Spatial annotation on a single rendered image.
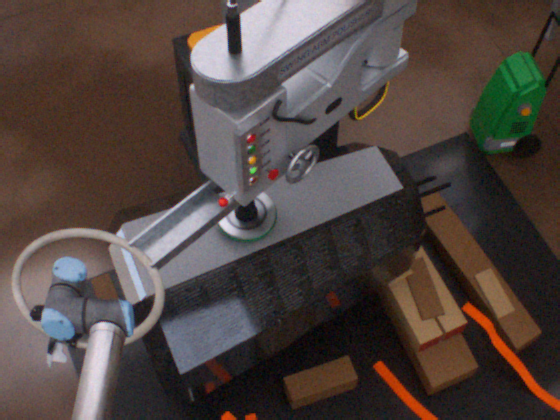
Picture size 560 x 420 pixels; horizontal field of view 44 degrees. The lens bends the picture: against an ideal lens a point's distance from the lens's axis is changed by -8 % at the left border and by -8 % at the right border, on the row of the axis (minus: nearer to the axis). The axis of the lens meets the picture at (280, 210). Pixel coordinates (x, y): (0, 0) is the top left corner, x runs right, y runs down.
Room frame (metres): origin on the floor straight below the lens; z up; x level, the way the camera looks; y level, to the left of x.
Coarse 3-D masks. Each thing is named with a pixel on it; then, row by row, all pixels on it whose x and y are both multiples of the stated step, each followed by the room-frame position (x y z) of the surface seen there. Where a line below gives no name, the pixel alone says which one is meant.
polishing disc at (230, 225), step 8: (256, 200) 1.54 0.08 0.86; (264, 200) 1.54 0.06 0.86; (264, 208) 1.50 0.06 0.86; (272, 208) 1.50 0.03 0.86; (232, 216) 1.47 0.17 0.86; (264, 216) 1.47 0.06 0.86; (272, 216) 1.47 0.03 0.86; (224, 224) 1.43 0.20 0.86; (232, 224) 1.43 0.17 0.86; (240, 224) 1.43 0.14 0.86; (248, 224) 1.43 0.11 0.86; (256, 224) 1.43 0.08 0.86; (264, 224) 1.43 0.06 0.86; (272, 224) 1.44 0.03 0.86; (232, 232) 1.40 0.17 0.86; (240, 232) 1.40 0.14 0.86; (248, 232) 1.40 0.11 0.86; (256, 232) 1.40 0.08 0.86; (264, 232) 1.40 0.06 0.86
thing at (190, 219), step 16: (288, 160) 1.55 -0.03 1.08; (208, 192) 1.44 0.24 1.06; (176, 208) 1.34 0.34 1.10; (192, 208) 1.37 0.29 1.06; (208, 208) 1.37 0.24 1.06; (224, 208) 1.34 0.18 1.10; (160, 224) 1.29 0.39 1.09; (176, 224) 1.31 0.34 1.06; (192, 224) 1.31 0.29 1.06; (208, 224) 1.29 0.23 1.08; (144, 240) 1.24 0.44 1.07; (160, 240) 1.24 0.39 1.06; (176, 240) 1.25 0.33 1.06; (192, 240) 1.24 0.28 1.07; (160, 256) 1.16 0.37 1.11
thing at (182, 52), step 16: (192, 32) 2.59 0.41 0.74; (176, 48) 2.49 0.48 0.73; (176, 64) 2.52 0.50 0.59; (192, 80) 2.30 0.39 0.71; (192, 112) 2.39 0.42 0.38; (192, 128) 2.43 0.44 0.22; (336, 128) 2.26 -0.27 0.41; (192, 144) 2.44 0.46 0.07; (320, 144) 2.22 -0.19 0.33; (336, 144) 2.26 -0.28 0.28; (192, 160) 2.37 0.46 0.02; (208, 176) 2.24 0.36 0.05
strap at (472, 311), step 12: (468, 312) 1.37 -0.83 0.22; (480, 312) 1.37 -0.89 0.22; (480, 324) 1.31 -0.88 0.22; (492, 324) 1.31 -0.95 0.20; (492, 336) 1.27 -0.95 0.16; (504, 348) 1.22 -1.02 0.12; (516, 360) 1.16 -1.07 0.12; (384, 372) 1.18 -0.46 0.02; (528, 372) 1.11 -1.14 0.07; (396, 384) 1.12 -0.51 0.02; (528, 384) 1.06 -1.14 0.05; (408, 396) 1.05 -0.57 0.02; (540, 396) 1.00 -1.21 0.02; (552, 396) 1.00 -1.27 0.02; (420, 408) 0.99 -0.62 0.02
